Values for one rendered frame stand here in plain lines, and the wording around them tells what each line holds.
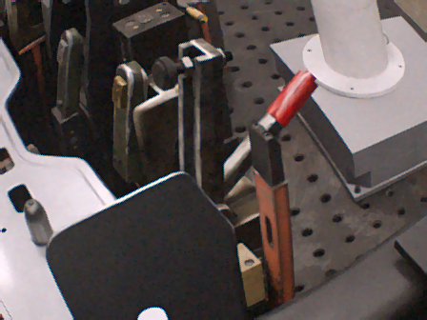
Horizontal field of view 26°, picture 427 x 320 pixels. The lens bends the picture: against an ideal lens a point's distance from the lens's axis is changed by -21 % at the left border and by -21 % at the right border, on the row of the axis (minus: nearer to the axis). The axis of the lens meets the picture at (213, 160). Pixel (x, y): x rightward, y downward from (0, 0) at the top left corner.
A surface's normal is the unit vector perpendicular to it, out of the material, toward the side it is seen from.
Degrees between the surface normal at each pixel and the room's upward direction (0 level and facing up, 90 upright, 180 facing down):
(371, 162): 90
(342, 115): 1
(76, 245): 90
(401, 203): 0
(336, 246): 0
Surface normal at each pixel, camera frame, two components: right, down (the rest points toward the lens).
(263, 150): -0.86, 0.41
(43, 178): -0.14, -0.77
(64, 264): 0.50, 0.50
